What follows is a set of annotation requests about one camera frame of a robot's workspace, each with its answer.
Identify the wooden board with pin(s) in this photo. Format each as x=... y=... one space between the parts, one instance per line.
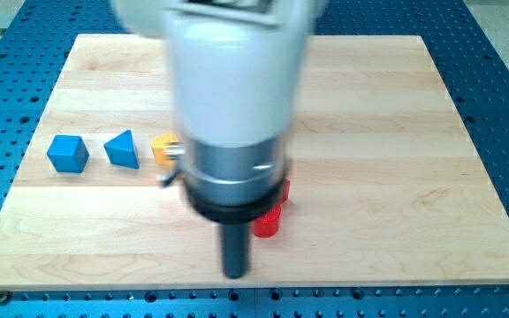
x=386 y=188

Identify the blue triangle block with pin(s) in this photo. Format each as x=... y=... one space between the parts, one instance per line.
x=121 y=151

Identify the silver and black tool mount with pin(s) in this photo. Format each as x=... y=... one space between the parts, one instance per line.
x=229 y=185

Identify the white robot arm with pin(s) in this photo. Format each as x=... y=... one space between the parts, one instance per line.
x=235 y=68

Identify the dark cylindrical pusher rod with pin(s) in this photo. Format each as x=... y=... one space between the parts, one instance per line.
x=235 y=244

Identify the red cylinder block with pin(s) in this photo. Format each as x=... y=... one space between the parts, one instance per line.
x=268 y=224

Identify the yellow block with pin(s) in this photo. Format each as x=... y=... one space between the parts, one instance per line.
x=158 y=144

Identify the blue cube block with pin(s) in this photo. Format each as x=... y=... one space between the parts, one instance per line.
x=68 y=153

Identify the blue perforated metal base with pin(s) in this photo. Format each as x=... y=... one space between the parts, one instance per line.
x=37 y=43

